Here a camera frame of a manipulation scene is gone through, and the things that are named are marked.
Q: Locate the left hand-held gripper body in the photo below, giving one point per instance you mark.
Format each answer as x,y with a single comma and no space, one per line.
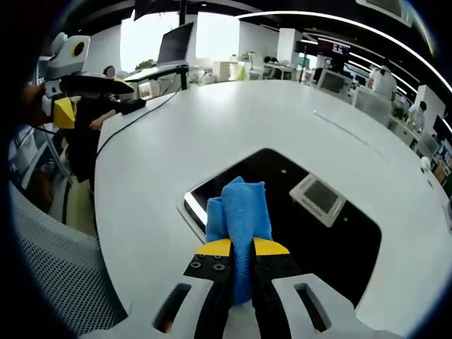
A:
63,60

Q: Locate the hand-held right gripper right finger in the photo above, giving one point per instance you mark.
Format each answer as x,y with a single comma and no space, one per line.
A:
289,303

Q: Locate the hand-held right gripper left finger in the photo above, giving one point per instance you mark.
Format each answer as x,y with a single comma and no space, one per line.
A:
197,303

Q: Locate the black tablet mat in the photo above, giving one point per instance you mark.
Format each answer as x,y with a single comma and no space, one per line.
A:
318,247

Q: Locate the blue cleaning cloth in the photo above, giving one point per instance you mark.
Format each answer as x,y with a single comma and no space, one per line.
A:
243,219

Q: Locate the person's left hand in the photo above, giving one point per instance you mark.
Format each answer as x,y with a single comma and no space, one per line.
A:
33,106

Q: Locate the black monitor stand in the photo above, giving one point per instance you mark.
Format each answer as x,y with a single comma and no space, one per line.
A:
183,77

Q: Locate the open laptop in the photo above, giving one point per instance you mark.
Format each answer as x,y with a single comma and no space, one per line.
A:
174,44

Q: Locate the white mesh office chair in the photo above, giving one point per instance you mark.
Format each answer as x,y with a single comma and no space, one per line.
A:
63,261

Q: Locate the small white round object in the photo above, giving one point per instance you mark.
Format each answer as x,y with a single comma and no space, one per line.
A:
425,164

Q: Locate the ceiling air conditioner unit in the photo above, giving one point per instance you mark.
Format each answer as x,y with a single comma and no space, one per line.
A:
386,8

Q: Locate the wall television screen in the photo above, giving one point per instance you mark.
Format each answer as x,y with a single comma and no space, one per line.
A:
333,47

